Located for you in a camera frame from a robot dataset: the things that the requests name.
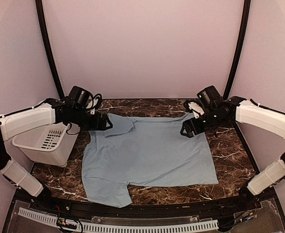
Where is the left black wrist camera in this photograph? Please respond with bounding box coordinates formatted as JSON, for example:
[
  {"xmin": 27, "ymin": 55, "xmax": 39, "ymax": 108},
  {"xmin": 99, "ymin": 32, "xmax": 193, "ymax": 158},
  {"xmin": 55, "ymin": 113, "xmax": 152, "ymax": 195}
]
[{"xmin": 68, "ymin": 86, "xmax": 91, "ymax": 106}]

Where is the light blue garment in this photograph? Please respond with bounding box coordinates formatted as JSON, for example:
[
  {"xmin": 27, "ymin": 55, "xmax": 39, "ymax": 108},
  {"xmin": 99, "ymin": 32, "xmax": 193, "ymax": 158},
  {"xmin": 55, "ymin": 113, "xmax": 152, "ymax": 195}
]
[{"xmin": 82, "ymin": 114, "xmax": 218, "ymax": 208}]

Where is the white plastic laundry bin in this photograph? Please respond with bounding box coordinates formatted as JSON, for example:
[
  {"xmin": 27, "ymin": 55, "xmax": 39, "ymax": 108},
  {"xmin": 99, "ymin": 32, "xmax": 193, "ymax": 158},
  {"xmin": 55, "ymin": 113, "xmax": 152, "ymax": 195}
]
[{"xmin": 12, "ymin": 123, "xmax": 80, "ymax": 167}]

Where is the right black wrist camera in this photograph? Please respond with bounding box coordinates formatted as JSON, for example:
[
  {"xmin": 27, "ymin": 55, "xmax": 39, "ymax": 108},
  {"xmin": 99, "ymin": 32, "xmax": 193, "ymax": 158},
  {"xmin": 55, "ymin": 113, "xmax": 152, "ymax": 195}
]
[{"xmin": 197, "ymin": 85, "xmax": 224, "ymax": 109}]

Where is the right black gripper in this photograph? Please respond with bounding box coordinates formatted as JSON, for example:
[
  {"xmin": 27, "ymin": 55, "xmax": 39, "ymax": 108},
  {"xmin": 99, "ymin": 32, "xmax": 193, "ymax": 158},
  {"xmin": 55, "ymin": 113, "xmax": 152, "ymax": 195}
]
[{"xmin": 181, "ymin": 107, "xmax": 225, "ymax": 137}]

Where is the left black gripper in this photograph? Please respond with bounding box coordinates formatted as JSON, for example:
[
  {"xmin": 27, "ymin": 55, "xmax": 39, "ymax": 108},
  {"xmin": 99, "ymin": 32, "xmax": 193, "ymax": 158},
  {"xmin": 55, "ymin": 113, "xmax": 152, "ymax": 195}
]
[{"xmin": 70, "ymin": 106, "xmax": 112, "ymax": 130}]

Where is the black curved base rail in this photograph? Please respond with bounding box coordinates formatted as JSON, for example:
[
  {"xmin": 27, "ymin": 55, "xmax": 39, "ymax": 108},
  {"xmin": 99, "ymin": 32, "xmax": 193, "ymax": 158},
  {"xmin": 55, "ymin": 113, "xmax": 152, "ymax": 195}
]
[{"xmin": 2, "ymin": 189, "xmax": 285, "ymax": 233}]

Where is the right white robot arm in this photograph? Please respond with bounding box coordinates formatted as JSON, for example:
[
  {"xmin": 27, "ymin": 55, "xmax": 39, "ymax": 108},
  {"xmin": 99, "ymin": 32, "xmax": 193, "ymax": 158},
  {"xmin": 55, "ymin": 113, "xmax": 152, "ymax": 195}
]
[{"xmin": 180, "ymin": 96, "xmax": 285, "ymax": 211}]

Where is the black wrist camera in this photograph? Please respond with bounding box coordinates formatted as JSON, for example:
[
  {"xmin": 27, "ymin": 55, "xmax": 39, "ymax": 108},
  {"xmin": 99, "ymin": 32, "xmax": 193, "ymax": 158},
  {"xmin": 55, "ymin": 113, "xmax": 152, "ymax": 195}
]
[
  {"xmin": 68, "ymin": 86, "xmax": 91, "ymax": 106},
  {"xmin": 197, "ymin": 85, "xmax": 224, "ymax": 109}
]

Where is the black frame post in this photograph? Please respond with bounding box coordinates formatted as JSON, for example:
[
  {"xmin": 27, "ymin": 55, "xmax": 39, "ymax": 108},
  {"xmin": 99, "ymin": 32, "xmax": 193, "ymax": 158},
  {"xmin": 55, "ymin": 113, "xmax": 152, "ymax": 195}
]
[
  {"xmin": 223, "ymin": 0, "xmax": 251, "ymax": 100},
  {"xmin": 35, "ymin": 0, "xmax": 65, "ymax": 98}
]

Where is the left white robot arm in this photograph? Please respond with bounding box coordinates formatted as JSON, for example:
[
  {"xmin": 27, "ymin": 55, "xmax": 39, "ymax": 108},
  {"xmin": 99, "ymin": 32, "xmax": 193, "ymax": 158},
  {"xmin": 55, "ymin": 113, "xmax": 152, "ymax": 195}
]
[{"xmin": 0, "ymin": 98, "xmax": 113, "ymax": 212}]

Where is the left black frame post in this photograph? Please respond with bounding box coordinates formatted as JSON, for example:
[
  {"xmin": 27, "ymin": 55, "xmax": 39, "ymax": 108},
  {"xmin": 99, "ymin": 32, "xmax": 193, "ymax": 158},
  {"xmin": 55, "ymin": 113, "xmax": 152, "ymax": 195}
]
[{"xmin": 35, "ymin": 0, "xmax": 65, "ymax": 98}]

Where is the white slotted cable duct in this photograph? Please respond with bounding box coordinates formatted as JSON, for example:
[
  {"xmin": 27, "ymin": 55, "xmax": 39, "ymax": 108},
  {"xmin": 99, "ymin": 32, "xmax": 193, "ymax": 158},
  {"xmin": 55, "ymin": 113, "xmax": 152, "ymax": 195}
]
[{"xmin": 18, "ymin": 207, "xmax": 218, "ymax": 233}]

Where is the right black frame post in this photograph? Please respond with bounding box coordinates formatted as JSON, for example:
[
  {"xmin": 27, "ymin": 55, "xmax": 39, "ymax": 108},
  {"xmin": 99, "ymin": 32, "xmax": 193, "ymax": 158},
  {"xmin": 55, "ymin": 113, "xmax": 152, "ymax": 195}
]
[{"xmin": 223, "ymin": 0, "xmax": 251, "ymax": 100}]

